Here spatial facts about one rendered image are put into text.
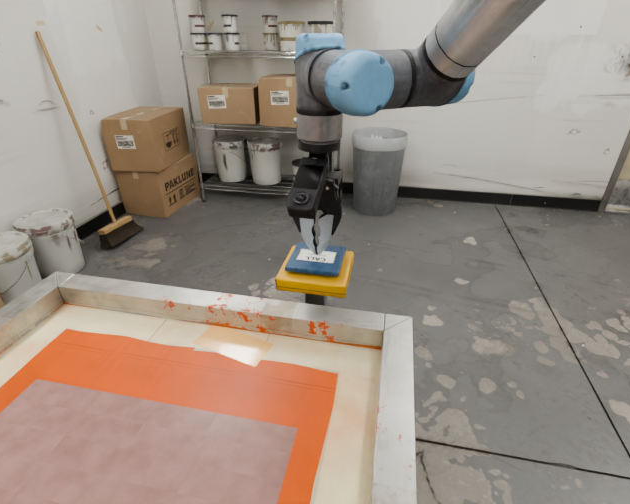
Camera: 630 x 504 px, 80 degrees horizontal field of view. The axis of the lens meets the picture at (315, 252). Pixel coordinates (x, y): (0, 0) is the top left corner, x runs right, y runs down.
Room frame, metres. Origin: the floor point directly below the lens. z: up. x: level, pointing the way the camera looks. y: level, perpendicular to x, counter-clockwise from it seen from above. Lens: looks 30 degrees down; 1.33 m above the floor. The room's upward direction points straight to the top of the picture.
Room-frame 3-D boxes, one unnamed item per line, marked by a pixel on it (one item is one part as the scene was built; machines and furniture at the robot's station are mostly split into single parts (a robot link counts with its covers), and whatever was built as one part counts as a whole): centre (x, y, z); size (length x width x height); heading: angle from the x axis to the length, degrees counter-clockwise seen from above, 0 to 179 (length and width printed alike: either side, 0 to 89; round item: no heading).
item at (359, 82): (0.55, -0.06, 1.28); 0.11 x 0.11 x 0.08; 22
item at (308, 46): (0.64, -0.01, 1.28); 0.09 x 0.08 x 0.11; 22
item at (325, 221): (0.64, -0.02, 1.02); 0.06 x 0.03 x 0.09; 168
